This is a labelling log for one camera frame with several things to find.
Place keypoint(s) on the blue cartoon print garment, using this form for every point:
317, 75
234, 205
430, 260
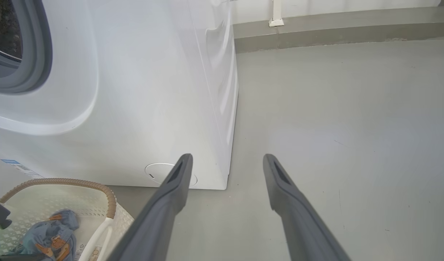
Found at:
59, 226

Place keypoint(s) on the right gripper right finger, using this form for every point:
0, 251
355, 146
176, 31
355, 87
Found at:
298, 221

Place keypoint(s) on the perforated steel washer drum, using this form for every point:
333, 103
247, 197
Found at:
4, 29

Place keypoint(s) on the blue energy label sticker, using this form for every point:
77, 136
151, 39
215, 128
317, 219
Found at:
21, 168

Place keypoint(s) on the white front-load washing machine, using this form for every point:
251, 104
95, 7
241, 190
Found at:
142, 90

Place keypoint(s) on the round drain filter cover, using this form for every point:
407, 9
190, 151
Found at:
156, 172

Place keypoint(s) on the white basket with brown rim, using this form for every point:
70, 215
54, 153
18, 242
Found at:
111, 203

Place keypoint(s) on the white metal railing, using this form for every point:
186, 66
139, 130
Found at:
276, 14

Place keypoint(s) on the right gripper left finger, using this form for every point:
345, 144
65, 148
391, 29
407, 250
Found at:
160, 217

